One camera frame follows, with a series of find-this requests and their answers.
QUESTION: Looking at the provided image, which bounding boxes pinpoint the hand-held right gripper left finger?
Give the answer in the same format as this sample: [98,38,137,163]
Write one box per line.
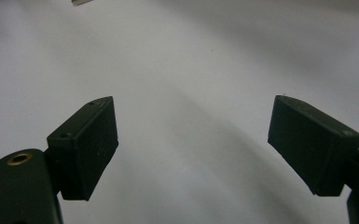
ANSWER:
[46,95,119,202]

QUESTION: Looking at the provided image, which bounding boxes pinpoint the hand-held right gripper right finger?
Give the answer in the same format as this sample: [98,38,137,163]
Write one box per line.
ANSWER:
[267,94,359,198]

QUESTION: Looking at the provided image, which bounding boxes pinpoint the small pale flat object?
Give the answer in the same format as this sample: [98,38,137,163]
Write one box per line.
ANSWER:
[71,0,94,7]

